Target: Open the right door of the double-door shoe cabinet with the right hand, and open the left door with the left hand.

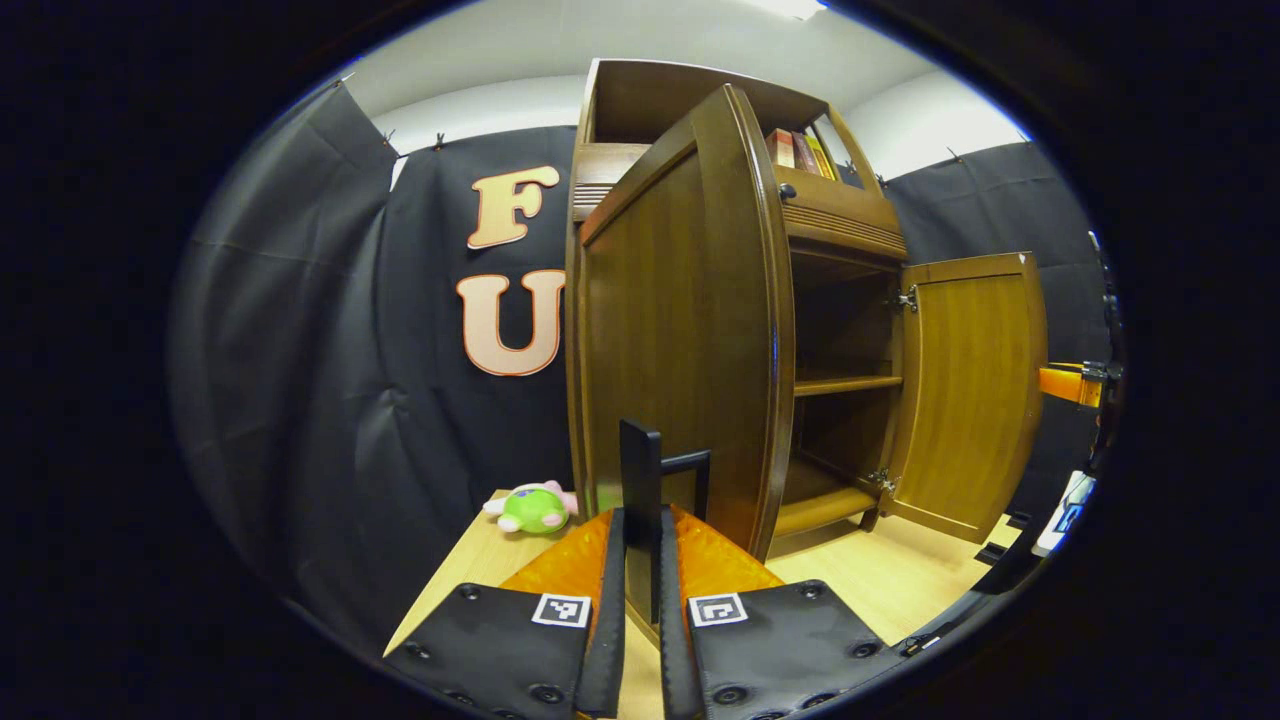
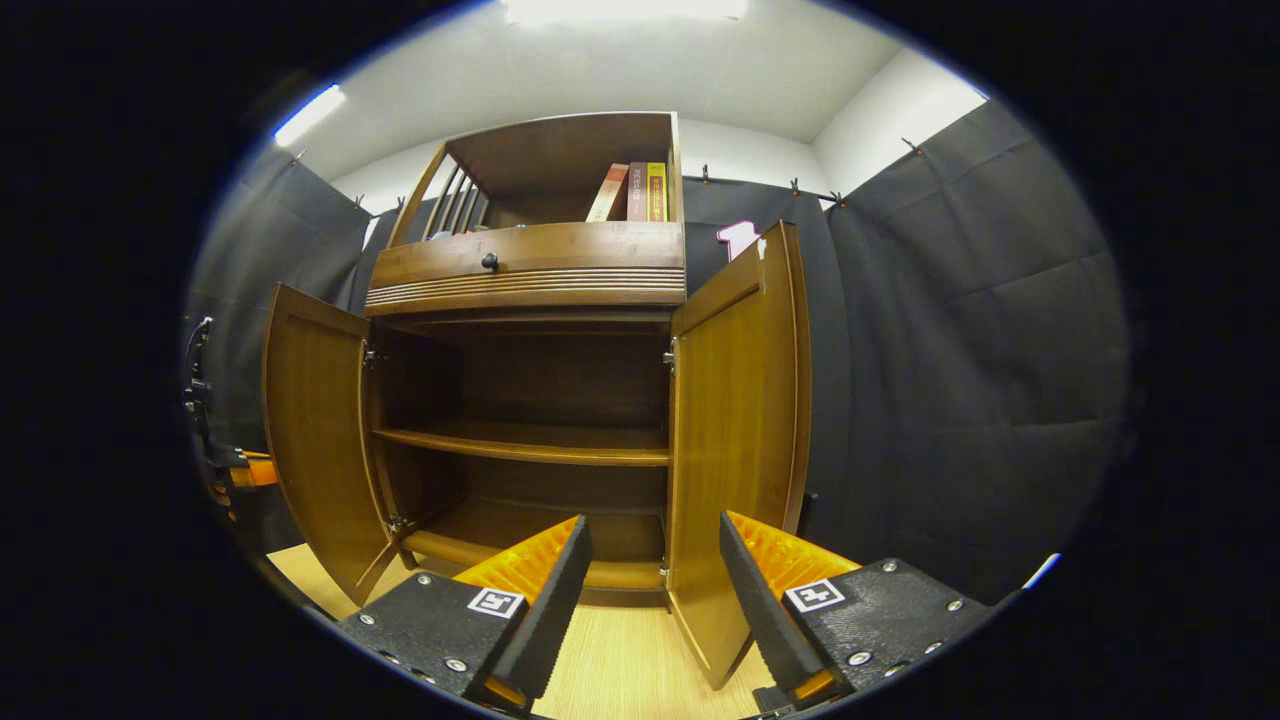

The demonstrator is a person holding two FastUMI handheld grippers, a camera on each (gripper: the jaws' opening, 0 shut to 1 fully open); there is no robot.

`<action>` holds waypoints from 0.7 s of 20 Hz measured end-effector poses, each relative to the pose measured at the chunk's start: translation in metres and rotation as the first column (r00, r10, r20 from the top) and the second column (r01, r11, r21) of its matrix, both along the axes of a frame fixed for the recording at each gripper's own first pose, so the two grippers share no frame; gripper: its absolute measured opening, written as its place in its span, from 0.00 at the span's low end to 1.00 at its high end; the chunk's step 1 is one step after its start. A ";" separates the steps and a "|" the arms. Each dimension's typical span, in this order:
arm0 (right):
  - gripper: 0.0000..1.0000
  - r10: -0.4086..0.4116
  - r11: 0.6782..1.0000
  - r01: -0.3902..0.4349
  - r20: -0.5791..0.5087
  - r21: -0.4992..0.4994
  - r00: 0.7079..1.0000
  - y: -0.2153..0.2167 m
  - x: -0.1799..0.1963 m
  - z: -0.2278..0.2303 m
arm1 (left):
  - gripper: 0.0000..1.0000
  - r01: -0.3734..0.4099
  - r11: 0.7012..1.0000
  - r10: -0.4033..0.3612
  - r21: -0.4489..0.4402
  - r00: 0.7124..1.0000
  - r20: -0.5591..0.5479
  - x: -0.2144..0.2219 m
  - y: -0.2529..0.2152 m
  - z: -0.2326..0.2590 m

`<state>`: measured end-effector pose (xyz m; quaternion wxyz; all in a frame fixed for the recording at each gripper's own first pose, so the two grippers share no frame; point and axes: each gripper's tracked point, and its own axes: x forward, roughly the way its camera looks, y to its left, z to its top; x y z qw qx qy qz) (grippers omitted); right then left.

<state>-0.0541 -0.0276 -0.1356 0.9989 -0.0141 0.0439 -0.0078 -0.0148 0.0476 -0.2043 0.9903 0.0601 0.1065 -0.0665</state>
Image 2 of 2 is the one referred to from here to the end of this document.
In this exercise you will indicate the narrow ceiling light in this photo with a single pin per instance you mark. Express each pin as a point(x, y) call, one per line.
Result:
point(308, 113)

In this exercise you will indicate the yellow book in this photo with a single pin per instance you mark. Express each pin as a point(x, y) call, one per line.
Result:
point(657, 192)

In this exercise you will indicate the wooden shoe cabinet door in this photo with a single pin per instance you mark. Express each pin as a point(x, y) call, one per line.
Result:
point(320, 430)
point(730, 420)

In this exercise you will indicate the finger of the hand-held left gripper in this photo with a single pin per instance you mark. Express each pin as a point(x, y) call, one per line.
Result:
point(255, 472)

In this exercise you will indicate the beige red book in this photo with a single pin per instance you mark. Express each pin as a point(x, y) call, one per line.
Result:
point(608, 193)

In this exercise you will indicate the wide ceiling light panel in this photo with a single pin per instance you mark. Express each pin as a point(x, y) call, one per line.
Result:
point(625, 8)

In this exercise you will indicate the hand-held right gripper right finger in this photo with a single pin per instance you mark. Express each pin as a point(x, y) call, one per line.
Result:
point(765, 610)

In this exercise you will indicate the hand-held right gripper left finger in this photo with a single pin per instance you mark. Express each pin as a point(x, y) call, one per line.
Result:
point(550, 610)

